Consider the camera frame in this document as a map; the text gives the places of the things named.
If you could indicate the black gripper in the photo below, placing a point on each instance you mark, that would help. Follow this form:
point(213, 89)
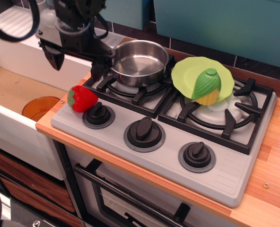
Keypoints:
point(85, 43)

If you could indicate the red toy strawberry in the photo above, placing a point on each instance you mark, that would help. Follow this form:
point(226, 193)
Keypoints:
point(80, 99)

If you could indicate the light green plastic plate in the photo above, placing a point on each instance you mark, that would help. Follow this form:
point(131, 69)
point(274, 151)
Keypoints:
point(186, 71)

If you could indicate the toy corncob with green husk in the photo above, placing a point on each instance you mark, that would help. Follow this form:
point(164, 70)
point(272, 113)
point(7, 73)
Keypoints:
point(207, 87)

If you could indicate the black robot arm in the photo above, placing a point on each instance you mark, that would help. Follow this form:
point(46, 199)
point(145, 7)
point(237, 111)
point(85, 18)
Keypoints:
point(78, 13)

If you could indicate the left black stove knob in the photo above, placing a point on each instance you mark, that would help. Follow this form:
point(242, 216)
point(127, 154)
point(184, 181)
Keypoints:
point(98, 117)

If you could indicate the black stove knob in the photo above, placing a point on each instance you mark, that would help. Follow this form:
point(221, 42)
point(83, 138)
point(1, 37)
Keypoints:
point(197, 157)
point(98, 117)
point(144, 135)

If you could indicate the stainless steel pot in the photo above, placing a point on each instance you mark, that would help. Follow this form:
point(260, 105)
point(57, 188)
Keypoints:
point(139, 63)

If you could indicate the middle black stove knob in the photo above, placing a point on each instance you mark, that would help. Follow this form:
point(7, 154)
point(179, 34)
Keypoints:
point(144, 135)

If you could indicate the right black stove knob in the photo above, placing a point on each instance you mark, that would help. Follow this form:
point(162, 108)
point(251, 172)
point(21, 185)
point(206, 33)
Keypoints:
point(197, 157)

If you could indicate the grey toy stove top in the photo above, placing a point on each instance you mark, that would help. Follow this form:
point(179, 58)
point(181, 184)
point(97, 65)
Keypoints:
point(225, 182)

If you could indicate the grey toy faucet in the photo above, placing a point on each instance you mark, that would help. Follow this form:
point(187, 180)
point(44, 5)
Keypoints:
point(47, 17)

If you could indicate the white toy sink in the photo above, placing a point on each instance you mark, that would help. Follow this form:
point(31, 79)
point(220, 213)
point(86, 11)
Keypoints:
point(25, 74)

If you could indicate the left teal cabinet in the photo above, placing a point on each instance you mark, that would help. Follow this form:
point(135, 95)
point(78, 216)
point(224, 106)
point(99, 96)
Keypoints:
point(130, 13)

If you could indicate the left black burner grate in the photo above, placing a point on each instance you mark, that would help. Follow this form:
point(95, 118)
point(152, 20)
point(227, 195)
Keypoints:
point(161, 97)

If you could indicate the black burner grate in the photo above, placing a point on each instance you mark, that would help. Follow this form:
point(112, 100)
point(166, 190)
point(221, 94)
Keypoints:
point(161, 97)
point(238, 122)

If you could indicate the wood grain drawer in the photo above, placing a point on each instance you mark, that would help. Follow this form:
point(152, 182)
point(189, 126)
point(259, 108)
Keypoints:
point(38, 190)

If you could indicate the toy oven door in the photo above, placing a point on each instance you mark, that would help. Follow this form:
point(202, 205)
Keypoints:
point(125, 201)

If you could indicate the right black burner grate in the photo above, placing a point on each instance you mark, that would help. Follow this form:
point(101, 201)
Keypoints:
point(238, 122)

